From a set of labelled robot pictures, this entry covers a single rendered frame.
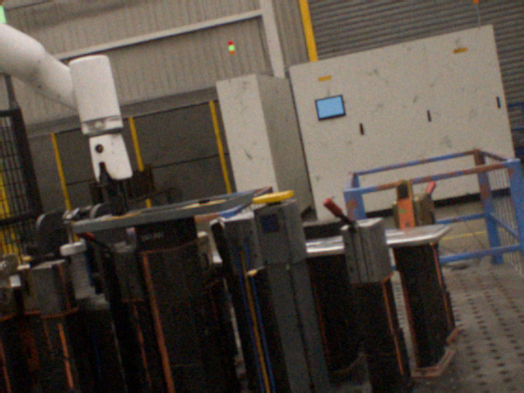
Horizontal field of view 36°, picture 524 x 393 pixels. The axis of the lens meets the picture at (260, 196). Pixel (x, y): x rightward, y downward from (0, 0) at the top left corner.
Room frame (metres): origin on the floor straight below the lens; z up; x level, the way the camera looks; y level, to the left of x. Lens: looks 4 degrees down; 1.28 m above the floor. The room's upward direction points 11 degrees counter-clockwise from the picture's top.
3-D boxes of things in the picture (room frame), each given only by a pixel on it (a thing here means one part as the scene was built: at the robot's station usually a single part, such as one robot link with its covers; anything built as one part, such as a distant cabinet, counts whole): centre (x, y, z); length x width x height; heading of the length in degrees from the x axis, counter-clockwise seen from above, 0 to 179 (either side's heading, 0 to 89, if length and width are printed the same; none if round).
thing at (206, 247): (1.86, 0.18, 0.89); 0.13 x 0.11 x 0.38; 152
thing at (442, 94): (9.88, -1.86, 1.22); 2.40 x 0.54 x 2.45; 81
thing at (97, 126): (1.73, 0.30, 1.36); 0.09 x 0.08 x 0.03; 170
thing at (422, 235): (2.07, 0.23, 1.00); 1.38 x 0.22 x 0.02; 62
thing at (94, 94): (1.74, 0.30, 1.44); 0.09 x 0.08 x 0.13; 21
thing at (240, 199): (1.67, 0.20, 1.16); 0.37 x 0.14 x 0.02; 62
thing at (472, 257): (4.25, -0.86, 0.47); 1.20 x 0.80 x 0.95; 172
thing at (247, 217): (1.77, 0.04, 0.90); 0.13 x 0.10 x 0.41; 152
